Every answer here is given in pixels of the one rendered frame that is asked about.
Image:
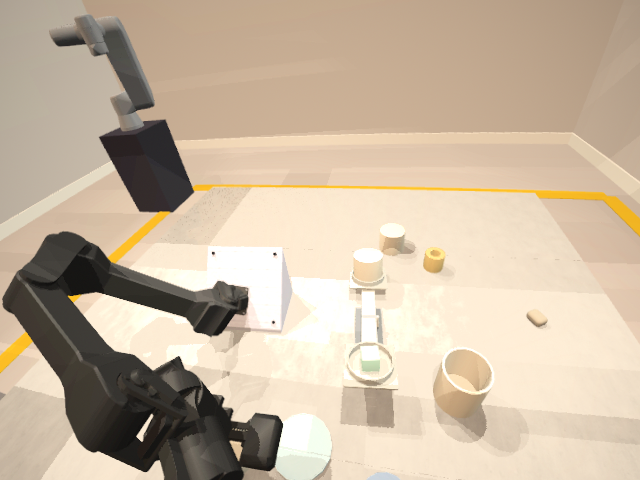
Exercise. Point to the small beige pebble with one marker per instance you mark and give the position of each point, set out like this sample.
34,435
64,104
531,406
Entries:
536,317

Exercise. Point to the pale green cube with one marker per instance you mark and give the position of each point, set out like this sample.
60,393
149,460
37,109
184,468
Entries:
370,359

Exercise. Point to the cream balance beam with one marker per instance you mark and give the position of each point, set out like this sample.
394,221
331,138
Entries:
368,332

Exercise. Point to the white round dish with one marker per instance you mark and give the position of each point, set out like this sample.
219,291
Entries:
305,448

